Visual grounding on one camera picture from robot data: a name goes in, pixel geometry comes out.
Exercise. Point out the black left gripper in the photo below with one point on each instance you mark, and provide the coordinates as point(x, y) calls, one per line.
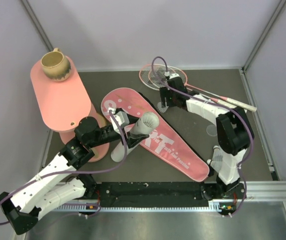
point(133, 139)

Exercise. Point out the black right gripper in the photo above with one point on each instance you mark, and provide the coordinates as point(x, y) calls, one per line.
point(164, 93)

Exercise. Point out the white shuttlecock tube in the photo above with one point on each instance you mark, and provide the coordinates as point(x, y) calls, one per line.
point(141, 130)

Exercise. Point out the clear plastic tube lid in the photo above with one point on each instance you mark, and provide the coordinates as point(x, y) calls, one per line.
point(211, 130)

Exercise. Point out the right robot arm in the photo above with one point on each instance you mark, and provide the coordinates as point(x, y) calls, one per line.
point(234, 134)

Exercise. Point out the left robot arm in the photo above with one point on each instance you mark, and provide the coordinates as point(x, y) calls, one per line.
point(62, 180)

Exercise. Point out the white pink badminton racket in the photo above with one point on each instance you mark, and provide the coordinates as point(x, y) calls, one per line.
point(143, 77)

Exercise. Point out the pink racket bag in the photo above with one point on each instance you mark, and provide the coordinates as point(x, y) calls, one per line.
point(164, 142)

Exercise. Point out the pink two-tier side table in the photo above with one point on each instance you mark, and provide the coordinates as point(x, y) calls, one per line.
point(63, 104)

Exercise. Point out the white shuttlecock upper right pair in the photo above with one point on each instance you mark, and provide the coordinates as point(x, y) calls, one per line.
point(217, 154)

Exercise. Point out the white shuttlecock pair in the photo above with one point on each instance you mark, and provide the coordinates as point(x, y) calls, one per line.
point(217, 154)
point(215, 164)

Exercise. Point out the white shuttlecock lower right pair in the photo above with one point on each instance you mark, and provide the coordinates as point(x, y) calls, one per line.
point(215, 164)

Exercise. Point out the beige ceramic mug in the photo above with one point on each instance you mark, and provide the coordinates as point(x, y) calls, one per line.
point(56, 65)

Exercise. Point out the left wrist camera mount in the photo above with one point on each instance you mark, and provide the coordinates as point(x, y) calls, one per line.
point(119, 117)

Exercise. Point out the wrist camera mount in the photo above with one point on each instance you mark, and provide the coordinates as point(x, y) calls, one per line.
point(170, 76)
point(119, 117)

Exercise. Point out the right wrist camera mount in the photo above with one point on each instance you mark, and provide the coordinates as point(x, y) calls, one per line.
point(170, 76)

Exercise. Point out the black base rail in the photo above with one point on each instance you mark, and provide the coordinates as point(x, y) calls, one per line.
point(151, 194)

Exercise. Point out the grey slotted cable duct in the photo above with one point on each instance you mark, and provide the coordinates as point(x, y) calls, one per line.
point(78, 207)

